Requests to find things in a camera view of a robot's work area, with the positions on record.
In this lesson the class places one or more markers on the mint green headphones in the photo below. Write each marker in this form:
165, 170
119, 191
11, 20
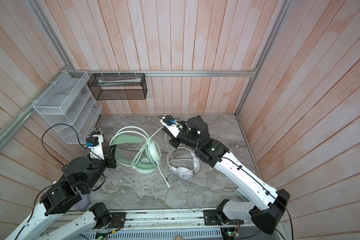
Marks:
148, 157

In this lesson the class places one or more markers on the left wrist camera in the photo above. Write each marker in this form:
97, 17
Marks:
94, 145

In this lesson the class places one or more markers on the white wire mesh shelf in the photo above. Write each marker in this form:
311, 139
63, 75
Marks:
69, 108

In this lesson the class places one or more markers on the white headphones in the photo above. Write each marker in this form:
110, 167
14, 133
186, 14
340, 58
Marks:
183, 163

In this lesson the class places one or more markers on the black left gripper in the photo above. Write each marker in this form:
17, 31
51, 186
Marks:
110, 156

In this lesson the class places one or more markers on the clear cup of pencils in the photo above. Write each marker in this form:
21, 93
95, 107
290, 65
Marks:
97, 132

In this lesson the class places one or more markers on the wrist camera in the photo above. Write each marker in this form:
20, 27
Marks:
94, 145
172, 126

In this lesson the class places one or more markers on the aluminium left wall rail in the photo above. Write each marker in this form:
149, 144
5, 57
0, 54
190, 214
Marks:
13, 127

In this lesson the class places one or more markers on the lavender glasses case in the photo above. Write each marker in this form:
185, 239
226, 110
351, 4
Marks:
83, 204

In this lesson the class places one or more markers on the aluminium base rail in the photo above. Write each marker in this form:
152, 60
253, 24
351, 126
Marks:
164, 223

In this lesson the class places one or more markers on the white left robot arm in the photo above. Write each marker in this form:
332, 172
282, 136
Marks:
79, 178

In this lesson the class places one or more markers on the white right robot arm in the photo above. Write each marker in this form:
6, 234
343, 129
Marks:
266, 205

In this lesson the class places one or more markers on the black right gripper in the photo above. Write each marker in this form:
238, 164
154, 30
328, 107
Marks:
175, 142

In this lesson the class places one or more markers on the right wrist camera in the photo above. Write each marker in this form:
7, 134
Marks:
172, 126

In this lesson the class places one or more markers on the aluminium wall rail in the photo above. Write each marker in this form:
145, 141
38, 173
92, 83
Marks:
178, 73
13, 127

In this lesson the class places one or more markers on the black wire mesh basket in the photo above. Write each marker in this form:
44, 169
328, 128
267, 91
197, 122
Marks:
118, 86

